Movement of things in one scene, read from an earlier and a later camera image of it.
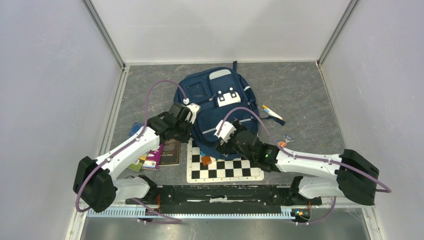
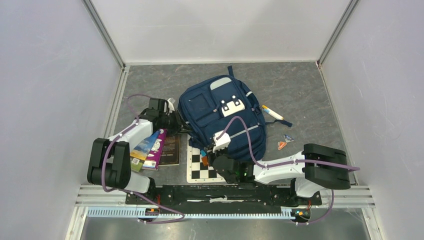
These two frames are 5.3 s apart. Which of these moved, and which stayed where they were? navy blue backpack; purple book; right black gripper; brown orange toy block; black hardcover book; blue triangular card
Moved: right black gripper; navy blue backpack
Stayed: blue triangular card; brown orange toy block; black hardcover book; purple book
